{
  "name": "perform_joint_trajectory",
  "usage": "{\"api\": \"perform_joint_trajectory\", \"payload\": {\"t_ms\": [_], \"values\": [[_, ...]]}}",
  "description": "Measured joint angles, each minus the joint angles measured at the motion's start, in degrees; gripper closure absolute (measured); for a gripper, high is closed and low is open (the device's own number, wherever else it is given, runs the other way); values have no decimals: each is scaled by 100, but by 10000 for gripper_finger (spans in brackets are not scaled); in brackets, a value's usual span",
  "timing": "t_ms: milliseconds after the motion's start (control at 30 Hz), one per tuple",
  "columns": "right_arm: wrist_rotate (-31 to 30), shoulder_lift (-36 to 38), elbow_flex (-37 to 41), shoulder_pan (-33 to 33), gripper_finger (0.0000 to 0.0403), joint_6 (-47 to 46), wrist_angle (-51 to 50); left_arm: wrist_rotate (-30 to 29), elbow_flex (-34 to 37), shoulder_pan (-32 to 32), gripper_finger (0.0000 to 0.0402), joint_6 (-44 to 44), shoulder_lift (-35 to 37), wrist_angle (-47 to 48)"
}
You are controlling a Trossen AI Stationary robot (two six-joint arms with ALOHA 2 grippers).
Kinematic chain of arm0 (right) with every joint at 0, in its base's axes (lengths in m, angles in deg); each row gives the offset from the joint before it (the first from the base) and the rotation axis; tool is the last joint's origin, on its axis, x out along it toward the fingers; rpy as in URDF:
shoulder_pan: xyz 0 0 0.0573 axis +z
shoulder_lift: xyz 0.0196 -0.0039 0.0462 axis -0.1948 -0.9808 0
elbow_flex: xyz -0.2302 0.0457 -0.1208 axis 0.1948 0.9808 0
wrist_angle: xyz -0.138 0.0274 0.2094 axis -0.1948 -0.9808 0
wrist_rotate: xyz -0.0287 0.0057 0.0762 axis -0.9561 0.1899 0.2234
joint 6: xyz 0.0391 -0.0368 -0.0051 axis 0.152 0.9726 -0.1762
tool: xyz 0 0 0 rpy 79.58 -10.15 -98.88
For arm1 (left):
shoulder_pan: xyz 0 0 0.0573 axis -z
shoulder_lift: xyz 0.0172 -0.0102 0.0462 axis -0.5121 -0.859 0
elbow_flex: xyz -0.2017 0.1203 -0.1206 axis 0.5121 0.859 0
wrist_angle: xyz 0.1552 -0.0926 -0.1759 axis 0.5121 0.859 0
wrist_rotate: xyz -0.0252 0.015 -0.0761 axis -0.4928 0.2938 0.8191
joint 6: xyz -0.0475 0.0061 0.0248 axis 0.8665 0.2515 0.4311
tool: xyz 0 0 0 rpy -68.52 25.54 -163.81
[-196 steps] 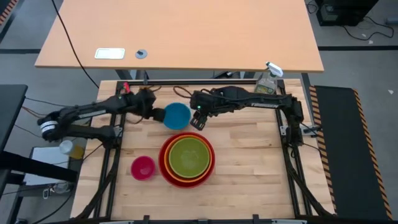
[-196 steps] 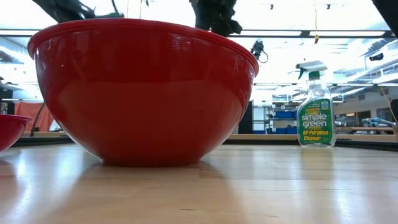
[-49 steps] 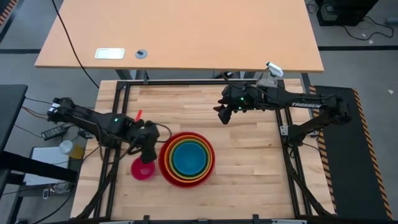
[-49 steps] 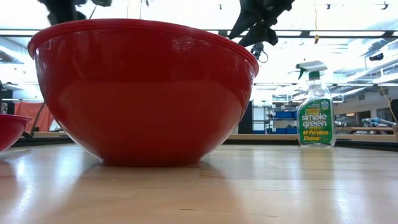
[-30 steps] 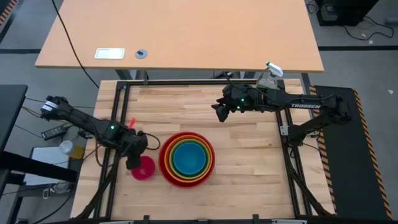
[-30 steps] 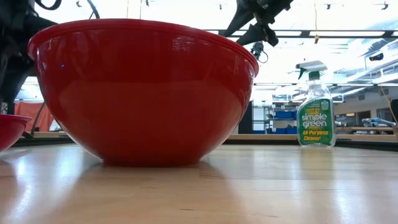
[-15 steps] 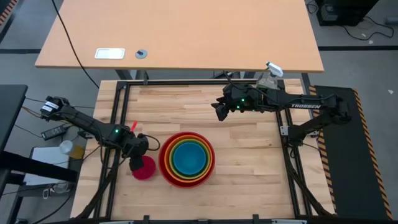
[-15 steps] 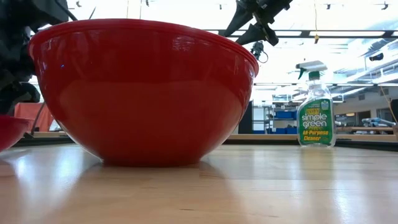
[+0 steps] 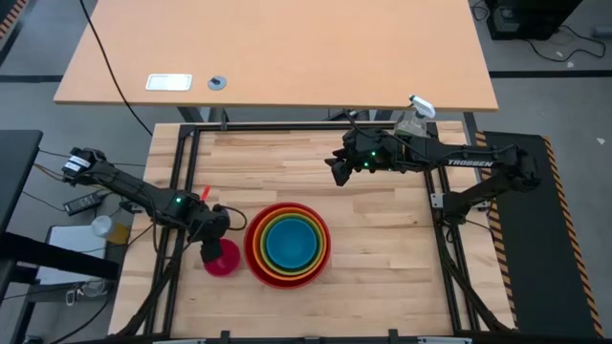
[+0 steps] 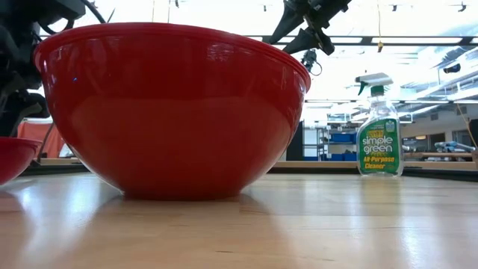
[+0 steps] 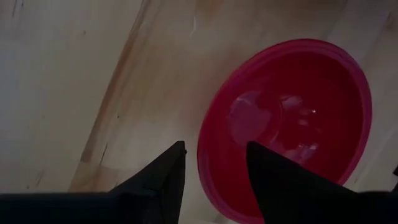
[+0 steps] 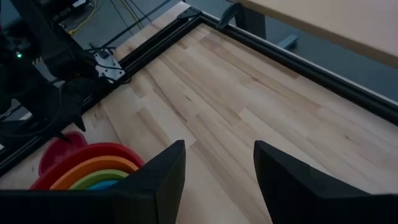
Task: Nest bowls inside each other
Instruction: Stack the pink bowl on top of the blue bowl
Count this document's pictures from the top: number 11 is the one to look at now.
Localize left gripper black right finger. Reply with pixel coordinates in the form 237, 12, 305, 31
245, 141, 358, 224

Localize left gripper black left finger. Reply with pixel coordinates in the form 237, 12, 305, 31
108, 140, 187, 224

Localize large red plastic bowl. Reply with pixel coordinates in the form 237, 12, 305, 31
197, 38, 373, 224

